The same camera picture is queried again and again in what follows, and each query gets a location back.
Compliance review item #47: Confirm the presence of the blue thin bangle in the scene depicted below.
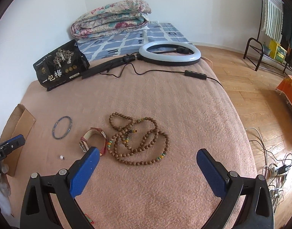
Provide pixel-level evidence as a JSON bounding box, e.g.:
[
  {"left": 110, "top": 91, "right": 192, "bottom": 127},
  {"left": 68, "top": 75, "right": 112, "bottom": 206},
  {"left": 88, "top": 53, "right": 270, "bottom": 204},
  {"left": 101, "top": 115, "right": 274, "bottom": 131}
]
[{"left": 52, "top": 116, "right": 73, "bottom": 140}]

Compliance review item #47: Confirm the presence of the brown wooden bead necklace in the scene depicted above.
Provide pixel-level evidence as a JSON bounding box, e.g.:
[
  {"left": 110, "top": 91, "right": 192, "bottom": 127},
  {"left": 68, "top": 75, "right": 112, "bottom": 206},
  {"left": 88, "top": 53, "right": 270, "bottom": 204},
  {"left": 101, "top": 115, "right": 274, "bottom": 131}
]
[{"left": 106, "top": 111, "right": 170, "bottom": 166}]

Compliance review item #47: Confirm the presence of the cardboard box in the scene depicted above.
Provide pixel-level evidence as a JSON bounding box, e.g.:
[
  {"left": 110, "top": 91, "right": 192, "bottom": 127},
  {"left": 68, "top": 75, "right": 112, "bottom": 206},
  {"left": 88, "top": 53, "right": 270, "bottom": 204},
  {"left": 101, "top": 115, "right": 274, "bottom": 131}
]
[{"left": 0, "top": 104, "right": 36, "bottom": 177}]

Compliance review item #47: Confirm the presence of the black folded tripod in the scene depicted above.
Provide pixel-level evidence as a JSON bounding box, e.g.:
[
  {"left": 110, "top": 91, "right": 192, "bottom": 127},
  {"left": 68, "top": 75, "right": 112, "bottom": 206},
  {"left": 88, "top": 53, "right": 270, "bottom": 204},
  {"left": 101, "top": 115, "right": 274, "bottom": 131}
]
[{"left": 81, "top": 55, "right": 136, "bottom": 79}]

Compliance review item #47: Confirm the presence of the black snack bag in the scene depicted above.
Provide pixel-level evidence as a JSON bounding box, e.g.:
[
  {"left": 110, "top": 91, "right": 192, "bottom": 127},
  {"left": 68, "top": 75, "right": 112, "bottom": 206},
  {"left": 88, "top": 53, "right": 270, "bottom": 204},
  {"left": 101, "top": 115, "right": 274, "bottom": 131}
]
[{"left": 33, "top": 39, "right": 90, "bottom": 91}]

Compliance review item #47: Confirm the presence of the orange box on floor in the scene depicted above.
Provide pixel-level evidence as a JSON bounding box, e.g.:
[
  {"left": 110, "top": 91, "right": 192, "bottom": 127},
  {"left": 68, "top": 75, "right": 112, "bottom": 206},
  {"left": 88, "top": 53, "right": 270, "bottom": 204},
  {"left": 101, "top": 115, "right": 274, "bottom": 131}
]
[{"left": 276, "top": 75, "right": 292, "bottom": 107}]

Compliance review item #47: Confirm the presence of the blue plaid mattress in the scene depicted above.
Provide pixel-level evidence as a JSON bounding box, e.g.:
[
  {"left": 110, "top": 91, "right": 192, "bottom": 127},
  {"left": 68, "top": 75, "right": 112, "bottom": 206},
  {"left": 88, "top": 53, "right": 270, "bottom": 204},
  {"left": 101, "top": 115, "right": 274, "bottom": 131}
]
[{"left": 77, "top": 23, "right": 189, "bottom": 61}]

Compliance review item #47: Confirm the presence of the black clothes rack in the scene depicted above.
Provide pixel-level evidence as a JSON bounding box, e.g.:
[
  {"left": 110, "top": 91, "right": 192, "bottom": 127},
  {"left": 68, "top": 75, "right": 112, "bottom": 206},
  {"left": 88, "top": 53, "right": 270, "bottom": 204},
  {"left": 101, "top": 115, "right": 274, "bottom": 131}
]
[{"left": 243, "top": 0, "right": 292, "bottom": 76}]

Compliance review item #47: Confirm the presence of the yellow box on rack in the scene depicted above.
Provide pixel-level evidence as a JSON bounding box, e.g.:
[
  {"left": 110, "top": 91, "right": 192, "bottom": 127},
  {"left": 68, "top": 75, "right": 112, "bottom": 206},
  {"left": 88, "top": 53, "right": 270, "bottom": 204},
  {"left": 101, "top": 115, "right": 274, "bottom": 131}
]
[{"left": 269, "top": 39, "right": 287, "bottom": 64}]

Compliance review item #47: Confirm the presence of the floral folded quilt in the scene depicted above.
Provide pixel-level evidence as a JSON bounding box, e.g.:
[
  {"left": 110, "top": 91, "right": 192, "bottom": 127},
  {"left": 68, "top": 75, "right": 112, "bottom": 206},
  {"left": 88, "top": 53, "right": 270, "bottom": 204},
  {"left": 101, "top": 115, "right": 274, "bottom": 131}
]
[{"left": 70, "top": 0, "right": 152, "bottom": 39}]

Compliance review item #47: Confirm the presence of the striped hanging towel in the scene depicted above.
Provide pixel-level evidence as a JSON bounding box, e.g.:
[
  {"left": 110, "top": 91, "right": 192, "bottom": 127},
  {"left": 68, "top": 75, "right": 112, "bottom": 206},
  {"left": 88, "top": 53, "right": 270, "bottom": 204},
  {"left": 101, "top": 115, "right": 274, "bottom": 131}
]
[{"left": 262, "top": 0, "right": 283, "bottom": 43}]

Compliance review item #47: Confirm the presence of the red string green charm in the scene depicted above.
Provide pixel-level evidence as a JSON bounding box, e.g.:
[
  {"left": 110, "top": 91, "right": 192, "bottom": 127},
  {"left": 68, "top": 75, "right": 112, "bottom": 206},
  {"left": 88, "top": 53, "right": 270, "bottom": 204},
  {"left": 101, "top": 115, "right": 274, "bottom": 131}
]
[{"left": 84, "top": 214, "right": 94, "bottom": 225}]

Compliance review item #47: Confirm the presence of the power strip with cables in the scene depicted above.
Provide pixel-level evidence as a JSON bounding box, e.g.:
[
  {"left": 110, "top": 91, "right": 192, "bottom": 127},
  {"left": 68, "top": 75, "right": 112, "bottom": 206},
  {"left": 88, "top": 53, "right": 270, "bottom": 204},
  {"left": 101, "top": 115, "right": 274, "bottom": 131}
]
[{"left": 245, "top": 127, "right": 292, "bottom": 212}]

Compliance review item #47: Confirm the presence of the black ring light cable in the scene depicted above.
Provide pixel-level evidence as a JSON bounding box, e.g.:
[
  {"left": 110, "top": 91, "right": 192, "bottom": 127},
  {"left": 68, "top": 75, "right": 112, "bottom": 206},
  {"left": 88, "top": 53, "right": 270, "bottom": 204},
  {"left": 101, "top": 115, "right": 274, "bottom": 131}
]
[{"left": 108, "top": 62, "right": 224, "bottom": 89}]

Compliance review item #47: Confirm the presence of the white ring light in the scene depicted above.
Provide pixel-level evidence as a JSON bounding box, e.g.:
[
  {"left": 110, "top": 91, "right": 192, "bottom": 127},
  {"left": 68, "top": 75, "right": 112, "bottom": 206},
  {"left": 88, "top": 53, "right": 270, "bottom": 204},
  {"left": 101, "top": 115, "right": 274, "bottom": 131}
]
[{"left": 137, "top": 41, "right": 201, "bottom": 67}]

